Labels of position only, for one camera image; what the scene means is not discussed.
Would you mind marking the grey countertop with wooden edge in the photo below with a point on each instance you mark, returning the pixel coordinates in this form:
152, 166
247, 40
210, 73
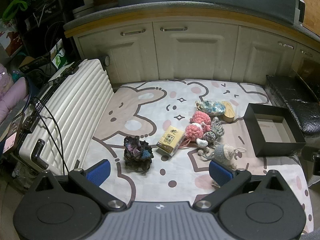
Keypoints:
112, 17

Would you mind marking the black cardboard box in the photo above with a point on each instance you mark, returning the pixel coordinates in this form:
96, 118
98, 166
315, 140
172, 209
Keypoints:
275, 132

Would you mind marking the yellow tissue pack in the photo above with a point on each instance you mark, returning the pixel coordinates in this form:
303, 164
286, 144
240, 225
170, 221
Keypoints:
171, 140

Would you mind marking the blue floral fabric pouch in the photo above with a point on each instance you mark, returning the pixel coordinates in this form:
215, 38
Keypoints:
212, 107

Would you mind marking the pink crochet ball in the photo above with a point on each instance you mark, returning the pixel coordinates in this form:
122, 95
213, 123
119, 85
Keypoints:
201, 117

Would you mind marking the black wrapped package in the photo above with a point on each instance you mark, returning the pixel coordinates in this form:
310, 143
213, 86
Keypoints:
292, 97

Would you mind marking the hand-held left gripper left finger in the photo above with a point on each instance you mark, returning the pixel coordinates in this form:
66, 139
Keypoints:
100, 171

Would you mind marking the grey beige crochet hat doll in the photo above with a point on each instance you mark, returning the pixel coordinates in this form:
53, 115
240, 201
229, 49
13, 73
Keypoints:
226, 152

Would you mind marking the cream cabinet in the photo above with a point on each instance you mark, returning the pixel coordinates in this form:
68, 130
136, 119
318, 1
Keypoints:
195, 60

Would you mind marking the oval wooden box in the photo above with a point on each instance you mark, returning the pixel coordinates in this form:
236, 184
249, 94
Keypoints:
228, 113

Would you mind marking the green white carton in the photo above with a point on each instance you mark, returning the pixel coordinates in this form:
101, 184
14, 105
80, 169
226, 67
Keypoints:
58, 57

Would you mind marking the pink white crochet doll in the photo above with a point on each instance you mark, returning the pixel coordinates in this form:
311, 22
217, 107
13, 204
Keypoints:
193, 131

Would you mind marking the printed paper bag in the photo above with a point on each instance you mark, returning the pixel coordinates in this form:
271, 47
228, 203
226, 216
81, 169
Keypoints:
10, 40

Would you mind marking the dark crochet scrunchie bundle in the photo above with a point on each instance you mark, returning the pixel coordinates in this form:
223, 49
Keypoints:
137, 155

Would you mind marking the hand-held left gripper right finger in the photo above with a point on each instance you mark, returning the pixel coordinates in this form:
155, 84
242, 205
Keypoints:
220, 173

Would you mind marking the pink jacket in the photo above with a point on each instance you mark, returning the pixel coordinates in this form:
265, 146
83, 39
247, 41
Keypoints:
12, 92

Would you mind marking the bear printed blanket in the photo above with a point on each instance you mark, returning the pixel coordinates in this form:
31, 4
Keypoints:
155, 110

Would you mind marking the black flat box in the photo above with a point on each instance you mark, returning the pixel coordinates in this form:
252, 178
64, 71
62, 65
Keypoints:
32, 64

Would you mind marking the white round pot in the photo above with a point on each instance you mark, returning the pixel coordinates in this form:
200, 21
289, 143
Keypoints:
83, 11

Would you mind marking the white appliance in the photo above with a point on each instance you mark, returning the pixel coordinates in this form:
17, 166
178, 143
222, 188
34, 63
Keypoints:
300, 10

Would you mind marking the dark storage shelf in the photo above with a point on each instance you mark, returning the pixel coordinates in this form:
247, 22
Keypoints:
37, 12

